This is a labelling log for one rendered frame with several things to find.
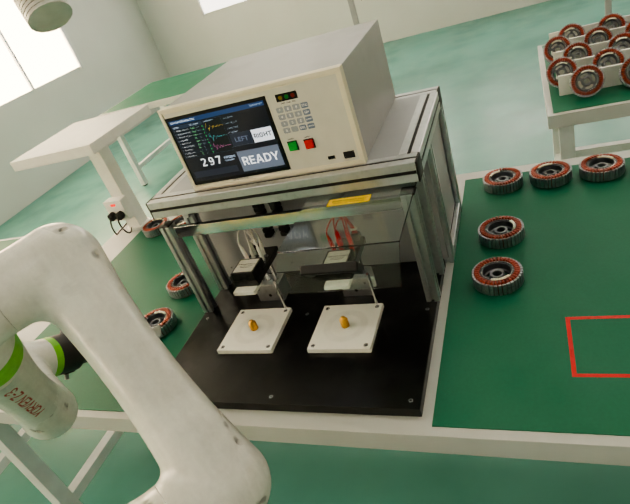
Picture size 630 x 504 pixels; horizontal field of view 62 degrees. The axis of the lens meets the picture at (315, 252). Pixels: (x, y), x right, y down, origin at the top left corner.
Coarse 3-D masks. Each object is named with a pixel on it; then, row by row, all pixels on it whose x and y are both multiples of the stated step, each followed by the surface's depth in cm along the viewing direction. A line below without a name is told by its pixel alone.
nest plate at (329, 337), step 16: (368, 304) 125; (320, 320) 125; (336, 320) 123; (352, 320) 122; (368, 320) 120; (320, 336) 120; (336, 336) 119; (352, 336) 117; (368, 336) 115; (320, 352) 117; (336, 352) 116; (352, 352) 114; (368, 352) 113
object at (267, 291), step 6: (264, 276) 141; (270, 276) 140; (264, 282) 139; (270, 282) 138; (264, 288) 138; (270, 288) 138; (258, 294) 140; (264, 294) 140; (270, 294) 139; (276, 294) 139; (282, 294) 138; (264, 300) 141; (270, 300) 141
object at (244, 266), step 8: (264, 248) 139; (272, 248) 137; (272, 256) 135; (240, 264) 131; (248, 264) 129; (256, 264) 128; (264, 264) 131; (272, 264) 136; (232, 272) 129; (240, 272) 127; (248, 272) 126; (256, 272) 127; (264, 272) 130; (272, 272) 137; (240, 280) 128; (248, 280) 128; (256, 280) 127; (240, 288) 129; (248, 288) 128; (256, 288) 127
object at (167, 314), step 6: (150, 312) 151; (156, 312) 150; (162, 312) 150; (168, 312) 148; (150, 318) 150; (156, 318) 150; (162, 318) 151; (168, 318) 146; (174, 318) 148; (150, 324) 148; (156, 324) 147; (162, 324) 144; (168, 324) 145; (174, 324) 147; (162, 330) 144; (168, 330) 145; (162, 336) 145
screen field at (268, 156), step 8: (240, 152) 117; (248, 152) 116; (256, 152) 116; (264, 152) 115; (272, 152) 114; (280, 152) 114; (240, 160) 118; (248, 160) 117; (256, 160) 117; (264, 160) 116; (272, 160) 116; (280, 160) 115; (248, 168) 119; (256, 168) 118
